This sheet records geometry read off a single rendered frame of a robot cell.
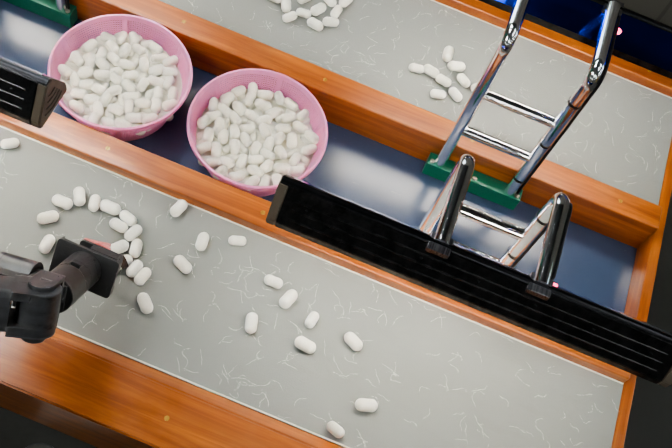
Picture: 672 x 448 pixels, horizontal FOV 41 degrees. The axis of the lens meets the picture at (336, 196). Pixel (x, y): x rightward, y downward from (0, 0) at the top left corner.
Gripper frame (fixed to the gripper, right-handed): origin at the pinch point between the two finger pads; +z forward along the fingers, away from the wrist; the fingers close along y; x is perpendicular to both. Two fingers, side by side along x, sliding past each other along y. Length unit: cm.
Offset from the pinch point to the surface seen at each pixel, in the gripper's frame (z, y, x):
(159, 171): 18.4, 0.0, -8.9
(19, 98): -13.4, 14.8, -23.2
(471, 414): 7, -67, 5
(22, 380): -13.7, 2.5, 19.6
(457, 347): 14, -61, -2
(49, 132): 17.3, 20.8, -8.1
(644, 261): 40, -91, -22
